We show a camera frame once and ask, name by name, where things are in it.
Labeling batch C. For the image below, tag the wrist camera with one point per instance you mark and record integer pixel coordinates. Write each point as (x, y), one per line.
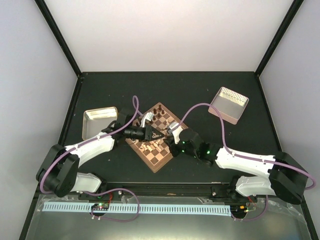
(147, 117)
(171, 126)

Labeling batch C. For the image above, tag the black frame post right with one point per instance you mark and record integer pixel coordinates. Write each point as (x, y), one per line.
(284, 25)

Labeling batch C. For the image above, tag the pink patterned metal tin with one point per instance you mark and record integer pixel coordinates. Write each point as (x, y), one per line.
(230, 104)

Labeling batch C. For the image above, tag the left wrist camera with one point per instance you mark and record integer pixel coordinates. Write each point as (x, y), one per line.
(147, 117)

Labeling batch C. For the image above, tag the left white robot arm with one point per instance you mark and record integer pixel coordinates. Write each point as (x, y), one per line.
(59, 173)

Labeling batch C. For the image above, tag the circuit board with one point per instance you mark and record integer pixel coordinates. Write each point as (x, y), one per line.
(100, 207)
(242, 209)

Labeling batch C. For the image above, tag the black frame post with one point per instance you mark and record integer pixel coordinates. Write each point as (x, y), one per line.
(284, 25)
(46, 13)

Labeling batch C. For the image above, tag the right circuit board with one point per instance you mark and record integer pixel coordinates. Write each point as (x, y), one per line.
(242, 209)

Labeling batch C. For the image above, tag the black mounting rail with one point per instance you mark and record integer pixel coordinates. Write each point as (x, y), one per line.
(219, 192)

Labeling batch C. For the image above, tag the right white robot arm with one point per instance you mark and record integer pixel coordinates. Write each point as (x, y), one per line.
(277, 175)

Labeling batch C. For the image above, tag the light blue slotted cable duct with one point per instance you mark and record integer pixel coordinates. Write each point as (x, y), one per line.
(131, 208)

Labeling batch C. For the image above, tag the silver metal tray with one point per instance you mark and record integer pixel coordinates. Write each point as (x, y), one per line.
(95, 120)

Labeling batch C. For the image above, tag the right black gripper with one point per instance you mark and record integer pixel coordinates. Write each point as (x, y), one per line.
(175, 152)

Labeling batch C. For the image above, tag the left circuit board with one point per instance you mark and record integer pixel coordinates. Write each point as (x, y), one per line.
(100, 207)

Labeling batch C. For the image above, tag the wooden chess board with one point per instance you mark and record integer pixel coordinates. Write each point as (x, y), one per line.
(156, 154)

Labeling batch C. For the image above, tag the black frame post left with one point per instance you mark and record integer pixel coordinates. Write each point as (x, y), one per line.
(46, 13)

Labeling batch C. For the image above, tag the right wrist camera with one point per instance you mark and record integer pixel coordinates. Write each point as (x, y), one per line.
(171, 126)

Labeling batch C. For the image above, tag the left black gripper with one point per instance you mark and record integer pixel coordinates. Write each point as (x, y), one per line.
(148, 133)

